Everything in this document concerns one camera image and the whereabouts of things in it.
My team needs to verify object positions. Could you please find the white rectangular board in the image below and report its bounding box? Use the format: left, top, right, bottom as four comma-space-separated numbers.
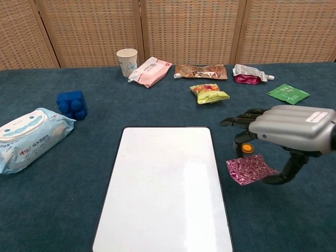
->
91, 127, 234, 252

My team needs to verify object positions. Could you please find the dark blue toy block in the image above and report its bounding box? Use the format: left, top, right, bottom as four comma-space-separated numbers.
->
56, 90, 89, 121

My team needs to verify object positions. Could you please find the brown spout pouch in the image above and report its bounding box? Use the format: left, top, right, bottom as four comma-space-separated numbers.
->
173, 64, 228, 80

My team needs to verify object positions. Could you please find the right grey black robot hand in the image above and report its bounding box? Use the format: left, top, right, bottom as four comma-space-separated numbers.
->
219, 104, 336, 186

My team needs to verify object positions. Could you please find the green sachet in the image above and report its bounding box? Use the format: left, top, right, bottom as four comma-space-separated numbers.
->
266, 83, 311, 105

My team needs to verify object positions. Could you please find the yellow-green snack bag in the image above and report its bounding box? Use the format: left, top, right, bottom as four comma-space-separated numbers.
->
190, 83, 230, 105

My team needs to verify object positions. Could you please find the woven rattan folding screen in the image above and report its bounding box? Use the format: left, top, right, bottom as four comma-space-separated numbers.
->
0, 0, 336, 70

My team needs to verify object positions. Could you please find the silver magenta spout pouch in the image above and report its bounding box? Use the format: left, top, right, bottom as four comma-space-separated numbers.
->
232, 64, 275, 85

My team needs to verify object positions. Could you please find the light blue wet wipes pack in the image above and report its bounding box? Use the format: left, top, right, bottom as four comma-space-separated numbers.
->
0, 107, 77, 175

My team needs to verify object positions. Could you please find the white paper cup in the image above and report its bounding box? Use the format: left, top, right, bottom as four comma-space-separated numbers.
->
116, 48, 139, 78

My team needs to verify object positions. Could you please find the pink white wet wipes pack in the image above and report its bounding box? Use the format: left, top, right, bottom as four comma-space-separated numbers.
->
128, 57, 173, 89

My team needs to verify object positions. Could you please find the dark teal felt table cover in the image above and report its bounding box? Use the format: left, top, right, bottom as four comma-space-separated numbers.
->
0, 61, 336, 252

